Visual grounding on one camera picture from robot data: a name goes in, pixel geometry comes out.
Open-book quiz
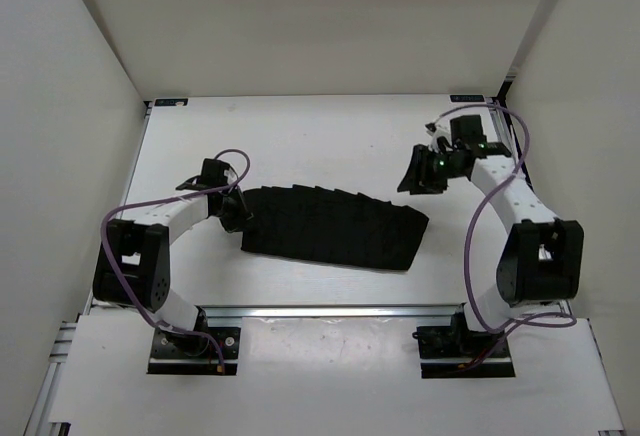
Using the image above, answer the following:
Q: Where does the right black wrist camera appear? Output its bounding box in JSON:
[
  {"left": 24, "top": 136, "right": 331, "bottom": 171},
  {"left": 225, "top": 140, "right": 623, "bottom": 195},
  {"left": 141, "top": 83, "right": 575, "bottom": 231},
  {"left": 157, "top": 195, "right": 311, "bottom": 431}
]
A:
[{"left": 426, "top": 115, "right": 511, "bottom": 157}]

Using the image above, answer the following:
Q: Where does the aluminium frame rail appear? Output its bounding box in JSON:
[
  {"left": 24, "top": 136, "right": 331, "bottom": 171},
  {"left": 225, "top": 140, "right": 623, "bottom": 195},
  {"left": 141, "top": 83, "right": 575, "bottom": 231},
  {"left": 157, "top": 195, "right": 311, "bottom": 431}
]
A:
[{"left": 203, "top": 305, "right": 457, "bottom": 319}]

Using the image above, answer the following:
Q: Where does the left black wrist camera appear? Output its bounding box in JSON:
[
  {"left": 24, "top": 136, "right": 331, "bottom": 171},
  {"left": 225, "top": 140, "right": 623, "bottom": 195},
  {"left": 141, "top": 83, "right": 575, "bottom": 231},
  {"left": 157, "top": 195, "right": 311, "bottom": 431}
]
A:
[{"left": 176, "top": 158, "right": 236, "bottom": 191}]

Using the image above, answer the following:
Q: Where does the black skirt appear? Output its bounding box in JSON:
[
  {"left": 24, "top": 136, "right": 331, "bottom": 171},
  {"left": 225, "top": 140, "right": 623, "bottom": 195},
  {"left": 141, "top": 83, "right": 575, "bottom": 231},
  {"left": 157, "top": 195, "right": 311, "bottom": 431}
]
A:
[{"left": 241, "top": 185, "right": 429, "bottom": 271}]

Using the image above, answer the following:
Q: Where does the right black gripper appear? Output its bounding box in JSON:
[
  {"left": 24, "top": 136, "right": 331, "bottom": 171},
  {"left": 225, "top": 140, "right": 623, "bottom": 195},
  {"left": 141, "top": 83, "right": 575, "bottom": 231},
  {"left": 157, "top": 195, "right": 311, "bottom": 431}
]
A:
[{"left": 396, "top": 144, "right": 464, "bottom": 196}]

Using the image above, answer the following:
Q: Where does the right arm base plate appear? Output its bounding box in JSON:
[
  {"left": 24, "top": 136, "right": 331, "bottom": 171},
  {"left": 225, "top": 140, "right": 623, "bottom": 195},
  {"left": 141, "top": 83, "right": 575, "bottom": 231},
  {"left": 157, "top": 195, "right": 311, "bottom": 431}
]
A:
[{"left": 412, "top": 313, "right": 516, "bottom": 379}]

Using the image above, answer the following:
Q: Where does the front white board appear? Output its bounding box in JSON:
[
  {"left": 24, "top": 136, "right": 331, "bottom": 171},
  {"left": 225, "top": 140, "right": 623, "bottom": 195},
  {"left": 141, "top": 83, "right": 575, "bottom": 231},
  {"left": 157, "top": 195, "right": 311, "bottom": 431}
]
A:
[{"left": 50, "top": 313, "right": 622, "bottom": 435}]

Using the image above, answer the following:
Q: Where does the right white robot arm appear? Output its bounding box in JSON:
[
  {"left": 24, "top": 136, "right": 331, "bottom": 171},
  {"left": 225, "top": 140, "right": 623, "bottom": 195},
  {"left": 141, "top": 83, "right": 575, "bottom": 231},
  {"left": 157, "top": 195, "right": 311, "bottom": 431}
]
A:
[{"left": 397, "top": 143, "right": 584, "bottom": 356}]

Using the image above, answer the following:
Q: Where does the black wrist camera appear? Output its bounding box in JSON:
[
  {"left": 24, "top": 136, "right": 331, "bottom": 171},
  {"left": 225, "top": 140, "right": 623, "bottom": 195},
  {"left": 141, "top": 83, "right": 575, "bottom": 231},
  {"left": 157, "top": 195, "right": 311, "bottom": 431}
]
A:
[
  {"left": 426, "top": 115, "right": 511, "bottom": 157},
  {"left": 176, "top": 158, "right": 236, "bottom": 191}
]

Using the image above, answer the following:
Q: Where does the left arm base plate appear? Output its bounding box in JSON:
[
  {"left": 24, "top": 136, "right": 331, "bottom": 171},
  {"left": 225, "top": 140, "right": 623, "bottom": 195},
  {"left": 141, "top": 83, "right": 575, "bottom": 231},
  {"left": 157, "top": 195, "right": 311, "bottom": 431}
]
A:
[{"left": 147, "top": 322, "right": 241, "bottom": 376}]

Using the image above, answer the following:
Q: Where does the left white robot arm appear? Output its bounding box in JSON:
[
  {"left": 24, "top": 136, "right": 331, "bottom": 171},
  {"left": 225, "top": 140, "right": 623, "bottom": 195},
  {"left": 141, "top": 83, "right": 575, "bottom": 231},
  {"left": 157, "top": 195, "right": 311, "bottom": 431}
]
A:
[{"left": 92, "top": 187, "right": 252, "bottom": 356}]

